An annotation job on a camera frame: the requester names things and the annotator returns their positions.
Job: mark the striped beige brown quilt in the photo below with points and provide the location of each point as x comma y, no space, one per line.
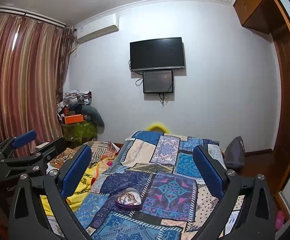
103,155

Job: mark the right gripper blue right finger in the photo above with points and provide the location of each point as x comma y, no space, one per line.
211,170

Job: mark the blue patchwork bedspread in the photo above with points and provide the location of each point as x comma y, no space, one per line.
175,199

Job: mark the pink garment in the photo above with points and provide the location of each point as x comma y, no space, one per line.
279,220

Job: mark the white air conditioner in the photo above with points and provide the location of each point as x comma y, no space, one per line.
91,29

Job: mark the yellow cartoon blanket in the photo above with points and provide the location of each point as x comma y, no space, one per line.
83,188

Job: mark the orange shoe box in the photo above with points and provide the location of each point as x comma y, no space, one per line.
72,119

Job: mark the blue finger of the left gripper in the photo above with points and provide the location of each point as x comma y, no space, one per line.
24,139

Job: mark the purple heart-shaped tin box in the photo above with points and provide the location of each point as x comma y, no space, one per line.
128,200

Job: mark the large black wall television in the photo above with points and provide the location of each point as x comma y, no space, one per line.
155,54

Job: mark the small black wall monitor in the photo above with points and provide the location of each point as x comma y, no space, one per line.
158,82

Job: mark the striped pink curtain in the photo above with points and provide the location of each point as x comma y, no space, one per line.
34,58

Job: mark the dark grey bag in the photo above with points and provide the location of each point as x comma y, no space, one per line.
234,154

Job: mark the brown wooden overhead cabinet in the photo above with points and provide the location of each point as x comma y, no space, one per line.
259,15

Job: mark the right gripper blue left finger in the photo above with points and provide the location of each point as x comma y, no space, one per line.
72,171

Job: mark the pile of printed clothes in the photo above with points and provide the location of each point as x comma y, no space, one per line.
75,96

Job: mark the brown wooden door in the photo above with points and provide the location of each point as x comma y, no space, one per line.
282,148

